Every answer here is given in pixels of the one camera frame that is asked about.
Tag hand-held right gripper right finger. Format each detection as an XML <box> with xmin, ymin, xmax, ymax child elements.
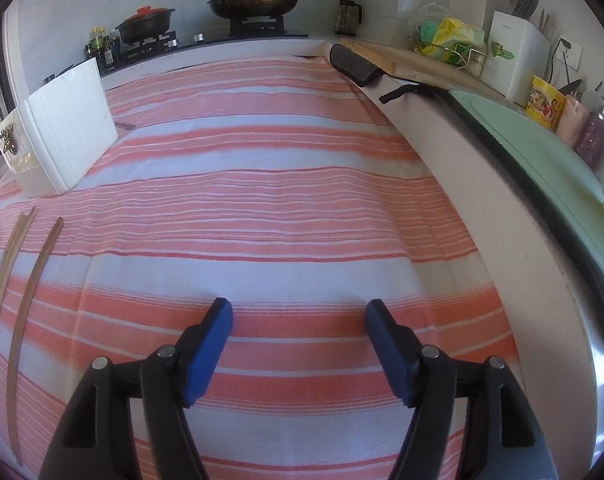
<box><xmin>366</xmin><ymin>299</ymin><xmax>558</xmax><ymax>480</ymax></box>

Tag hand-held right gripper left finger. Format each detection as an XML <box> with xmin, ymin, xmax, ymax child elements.
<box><xmin>38</xmin><ymin>298</ymin><xmax>233</xmax><ymax>480</ymax></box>

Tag cream utensil holder gold emblem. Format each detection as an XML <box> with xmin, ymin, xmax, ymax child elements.
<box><xmin>0</xmin><ymin>57</ymin><xmax>120</xmax><ymax>198</ymax></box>

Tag striped orange white tablecloth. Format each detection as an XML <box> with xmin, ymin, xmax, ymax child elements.
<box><xmin>0</xmin><ymin>55</ymin><xmax>520</xmax><ymax>480</ymax></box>

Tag green silicone mat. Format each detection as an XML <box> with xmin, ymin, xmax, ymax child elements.
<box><xmin>449</xmin><ymin>87</ymin><xmax>604</xmax><ymax>281</ymax></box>

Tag black oven mitt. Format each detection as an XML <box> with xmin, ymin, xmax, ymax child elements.
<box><xmin>329</xmin><ymin>44</ymin><xmax>384</xmax><ymax>87</ymax></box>

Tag yellow printed mug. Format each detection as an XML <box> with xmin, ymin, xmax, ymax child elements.
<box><xmin>527</xmin><ymin>76</ymin><xmax>567</xmax><ymax>133</ymax></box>

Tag wooden cutting board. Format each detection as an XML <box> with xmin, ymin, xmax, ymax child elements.
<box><xmin>341</xmin><ymin>37</ymin><xmax>503</xmax><ymax>91</ymax></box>

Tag white knife holder box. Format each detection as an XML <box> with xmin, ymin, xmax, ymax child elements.
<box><xmin>482</xmin><ymin>10</ymin><xmax>553</xmax><ymax>103</ymax></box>

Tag condiment bottles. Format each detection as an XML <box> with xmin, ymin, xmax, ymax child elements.
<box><xmin>88</xmin><ymin>27</ymin><xmax>107</xmax><ymax>67</ymax></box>

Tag black gas stove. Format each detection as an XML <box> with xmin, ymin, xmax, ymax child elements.
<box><xmin>112</xmin><ymin>14</ymin><xmax>310</xmax><ymax>63</ymax></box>

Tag black pot red lid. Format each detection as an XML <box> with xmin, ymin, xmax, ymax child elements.
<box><xmin>115</xmin><ymin>6</ymin><xmax>177</xmax><ymax>44</ymax></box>

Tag glass french press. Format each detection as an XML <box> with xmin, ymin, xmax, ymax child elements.
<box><xmin>335</xmin><ymin>0</ymin><xmax>363</xmax><ymax>36</ymax></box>

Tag wire dish rack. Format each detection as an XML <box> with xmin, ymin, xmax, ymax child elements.
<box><xmin>414</xmin><ymin>42</ymin><xmax>488</xmax><ymax>78</ymax></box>

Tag white wall socket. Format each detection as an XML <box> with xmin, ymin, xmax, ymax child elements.
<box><xmin>552</xmin><ymin>35</ymin><xmax>583</xmax><ymax>71</ymax></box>

